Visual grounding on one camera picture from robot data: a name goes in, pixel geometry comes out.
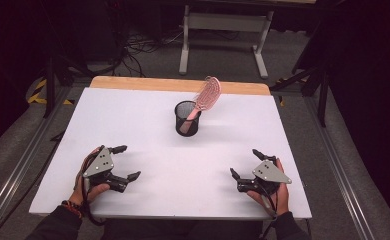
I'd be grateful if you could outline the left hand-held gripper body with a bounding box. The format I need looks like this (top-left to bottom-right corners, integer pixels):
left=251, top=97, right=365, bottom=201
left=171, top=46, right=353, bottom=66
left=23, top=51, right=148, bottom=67
left=82, top=146, right=131, bottom=194

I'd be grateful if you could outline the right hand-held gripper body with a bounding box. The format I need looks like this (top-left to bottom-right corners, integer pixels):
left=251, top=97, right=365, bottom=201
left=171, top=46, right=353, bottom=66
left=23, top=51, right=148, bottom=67
left=236, top=159, right=293, bottom=197

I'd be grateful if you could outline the black mesh pen holder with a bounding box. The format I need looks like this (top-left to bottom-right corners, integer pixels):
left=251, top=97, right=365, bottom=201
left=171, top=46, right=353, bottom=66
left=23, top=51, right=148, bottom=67
left=174, top=100, right=202, bottom=138

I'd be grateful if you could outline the pink hairbrush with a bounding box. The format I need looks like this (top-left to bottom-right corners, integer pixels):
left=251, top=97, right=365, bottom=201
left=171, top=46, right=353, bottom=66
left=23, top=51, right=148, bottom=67
left=178, top=75, right=222, bottom=134

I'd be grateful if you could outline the person's right hand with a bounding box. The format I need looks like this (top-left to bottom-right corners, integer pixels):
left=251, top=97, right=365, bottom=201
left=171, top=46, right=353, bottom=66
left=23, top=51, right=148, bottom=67
left=247, top=158, right=291, bottom=218

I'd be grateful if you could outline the person's left hand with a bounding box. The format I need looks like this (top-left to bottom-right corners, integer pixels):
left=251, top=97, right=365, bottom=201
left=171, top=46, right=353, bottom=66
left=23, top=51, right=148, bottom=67
left=70, top=148, right=111, bottom=205

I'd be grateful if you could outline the white table cover sheet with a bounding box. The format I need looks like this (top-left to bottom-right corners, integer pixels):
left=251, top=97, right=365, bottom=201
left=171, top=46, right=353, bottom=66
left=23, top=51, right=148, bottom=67
left=28, top=87, right=313, bottom=220

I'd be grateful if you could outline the person's lap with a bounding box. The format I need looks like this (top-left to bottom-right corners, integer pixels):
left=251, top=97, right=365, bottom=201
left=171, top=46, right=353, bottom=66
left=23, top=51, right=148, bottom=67
left=101, top=219, right=264, bottom=240

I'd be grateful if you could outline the black tripod stand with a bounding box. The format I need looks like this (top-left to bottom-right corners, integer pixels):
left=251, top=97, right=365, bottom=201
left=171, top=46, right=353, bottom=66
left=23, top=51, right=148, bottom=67
left=269, top=63, right=331, bottom=128
left=42, top=49, right=94, bottom=119

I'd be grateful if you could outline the yellow black hazard tape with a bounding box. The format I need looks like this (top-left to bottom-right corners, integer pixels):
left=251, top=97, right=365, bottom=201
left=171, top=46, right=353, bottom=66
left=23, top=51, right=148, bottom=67
left=27, top=78, right=75, bottom=106

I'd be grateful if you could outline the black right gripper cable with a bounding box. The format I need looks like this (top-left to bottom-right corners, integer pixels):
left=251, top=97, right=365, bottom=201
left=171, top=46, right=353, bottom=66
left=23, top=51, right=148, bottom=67
left=258, top=184, right=280, bottom=240

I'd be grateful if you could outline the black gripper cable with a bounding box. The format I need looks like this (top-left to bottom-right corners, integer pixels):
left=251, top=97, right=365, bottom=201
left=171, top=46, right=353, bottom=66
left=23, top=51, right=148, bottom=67
left=258, top=184, right=280, bottom=240
left=80, top=179, right=107, bottom=227

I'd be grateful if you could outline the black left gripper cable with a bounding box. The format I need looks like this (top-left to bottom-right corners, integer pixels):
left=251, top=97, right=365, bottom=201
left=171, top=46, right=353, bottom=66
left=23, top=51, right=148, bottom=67
left=80, top=179, right=107, bottom=227

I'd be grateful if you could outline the braided wrist bracelet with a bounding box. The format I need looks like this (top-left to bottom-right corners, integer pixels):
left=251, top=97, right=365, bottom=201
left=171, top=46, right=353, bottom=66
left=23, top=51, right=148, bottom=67
left=61, top=199, right=84, bottom=219

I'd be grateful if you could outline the aluminium floor rail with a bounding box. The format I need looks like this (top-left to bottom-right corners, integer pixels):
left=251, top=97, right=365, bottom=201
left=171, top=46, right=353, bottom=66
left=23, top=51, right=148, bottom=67
left=304, top=96, right=376, bottom=240
left=0, top=86, right=72, bottom=239

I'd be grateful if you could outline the tangle of black floor cables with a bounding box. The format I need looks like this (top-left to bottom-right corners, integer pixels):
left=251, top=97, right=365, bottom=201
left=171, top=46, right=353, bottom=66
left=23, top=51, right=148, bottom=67
left=116, top=28, right=184, bottom=78

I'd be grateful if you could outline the grey metal table frame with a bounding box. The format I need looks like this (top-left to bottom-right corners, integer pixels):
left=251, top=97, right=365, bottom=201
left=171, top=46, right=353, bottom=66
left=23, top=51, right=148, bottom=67
left=178, top=4, right=275, bottom=80

